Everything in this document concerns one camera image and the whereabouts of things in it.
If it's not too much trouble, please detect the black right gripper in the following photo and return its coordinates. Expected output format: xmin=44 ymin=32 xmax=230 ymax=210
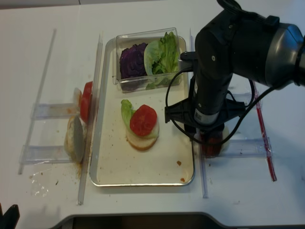
xmin=164 ymin=98 xmax=245 ymax=132

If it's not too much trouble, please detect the dark robot base bottom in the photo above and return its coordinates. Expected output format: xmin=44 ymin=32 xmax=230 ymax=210
xmin=53 ymin=213 xmax=247 ymax=229

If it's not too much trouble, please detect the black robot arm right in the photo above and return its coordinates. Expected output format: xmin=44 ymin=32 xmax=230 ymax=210
xmin=165 ymin=0 xmax=305 ymax=132

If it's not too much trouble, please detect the tomato slice on bread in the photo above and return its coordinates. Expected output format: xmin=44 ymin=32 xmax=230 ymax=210
xmin=130 ymin=104 xmax=157 ymax=137

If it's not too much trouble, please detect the standing meat patty stack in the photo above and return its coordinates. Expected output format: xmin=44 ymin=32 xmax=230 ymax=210
xmin=201 ymin=131 xmax=223 ymax=158

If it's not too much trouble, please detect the bottom bread slice on tray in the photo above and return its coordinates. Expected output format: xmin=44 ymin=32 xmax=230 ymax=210
xmin=126 ymin=125 xmax=159 ymax=151

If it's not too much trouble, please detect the lettuce leaf on bread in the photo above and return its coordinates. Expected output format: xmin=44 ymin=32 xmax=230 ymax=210
xmin=121 ymin=99 xmax=159 ymax=138

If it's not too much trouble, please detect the green lettuce in box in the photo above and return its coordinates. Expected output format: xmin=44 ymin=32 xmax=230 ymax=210
xmin=144 ymin=32 xmax=179 ymax=90

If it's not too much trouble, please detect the standing tomato slices left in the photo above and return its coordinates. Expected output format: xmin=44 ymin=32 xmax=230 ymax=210
xmin=80 ymin=81 xmax=93 ymax=123

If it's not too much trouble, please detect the standing bread slice left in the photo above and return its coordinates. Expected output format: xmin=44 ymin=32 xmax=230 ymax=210
xmin=64 ymin=116 xmax=84 ymax=163

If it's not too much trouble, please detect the metal baking tray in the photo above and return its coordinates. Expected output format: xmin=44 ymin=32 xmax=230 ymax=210
xmin=89 ymin=39 xmax=194 ymax=187

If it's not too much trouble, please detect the clear plastic vegetable box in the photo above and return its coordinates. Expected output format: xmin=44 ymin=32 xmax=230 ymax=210
xmin=113 ymin=28 xmax=182 ymax=93

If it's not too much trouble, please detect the clear track upper right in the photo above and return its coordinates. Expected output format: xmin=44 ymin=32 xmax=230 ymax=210
xmin=226 ymin=92 xmax=263 ymax=108

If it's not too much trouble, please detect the clear track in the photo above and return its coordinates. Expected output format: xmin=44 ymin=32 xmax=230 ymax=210
xmin=226 ymin=92 xmax=263 ymax=108
xmin=219 ymin=138 xmax=266 ymax=158
xmin=31 ymin=104 xmax=80 ymax=120
xmin=19 ymin=145 xmax=72 ymax=165

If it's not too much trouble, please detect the purple cabbage leaf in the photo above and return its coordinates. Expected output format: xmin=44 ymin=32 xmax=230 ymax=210
xmin=120 ymin=42 xmax=147 ymax=79

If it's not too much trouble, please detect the clear track lower right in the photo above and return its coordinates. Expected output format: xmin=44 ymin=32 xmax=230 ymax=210
xmin=219 ymin=138 xmax=266 ymax=158

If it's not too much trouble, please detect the red plastic strip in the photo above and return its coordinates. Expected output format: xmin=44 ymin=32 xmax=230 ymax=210
xmin=256 ymin=100 xmax=277 ymax=182

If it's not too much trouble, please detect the clear track upper left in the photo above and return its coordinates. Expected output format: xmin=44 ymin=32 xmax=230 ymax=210
xmin=31 ymin=104 xmax=80 ymax=120

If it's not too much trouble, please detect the clear track lower left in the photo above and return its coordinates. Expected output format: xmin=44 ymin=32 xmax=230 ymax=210
xmin=19 ymin=145 xmax=72 ymax=165

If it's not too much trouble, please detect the black left gripper corner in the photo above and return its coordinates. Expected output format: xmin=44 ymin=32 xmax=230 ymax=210
xmin=0 ymin=204 xmax=20 ymax=229

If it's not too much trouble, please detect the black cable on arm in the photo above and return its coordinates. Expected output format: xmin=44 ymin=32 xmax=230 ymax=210
xmin=165 ymin=67 xmax=282 ymax=145

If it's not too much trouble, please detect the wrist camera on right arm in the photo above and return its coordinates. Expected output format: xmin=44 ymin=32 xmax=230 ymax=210
xmin=178 ymin=52 xmax=198 ymax=72

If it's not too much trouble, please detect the clear rail left of tray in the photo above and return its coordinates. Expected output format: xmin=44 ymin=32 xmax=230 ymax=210
xmin=77 ymin=33 xmax=103 ymax=206

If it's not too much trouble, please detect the clear far left rail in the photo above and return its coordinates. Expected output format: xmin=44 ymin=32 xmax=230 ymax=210
xmin=18 ymin=29 xmax=57 ymax=175

